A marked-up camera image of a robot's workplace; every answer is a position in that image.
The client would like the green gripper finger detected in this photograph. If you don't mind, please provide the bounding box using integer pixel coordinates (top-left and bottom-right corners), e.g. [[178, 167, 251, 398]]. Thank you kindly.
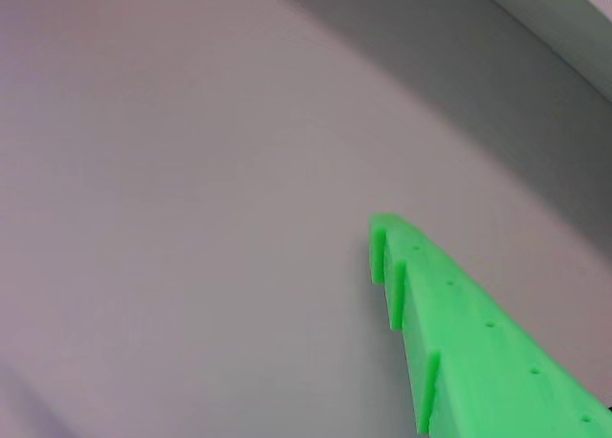
[[368, 212, 612, 438]]

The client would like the white baseboard strip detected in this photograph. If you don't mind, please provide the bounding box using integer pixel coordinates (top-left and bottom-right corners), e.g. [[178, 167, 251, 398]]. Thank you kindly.
[[466, 0, 612, 102]]

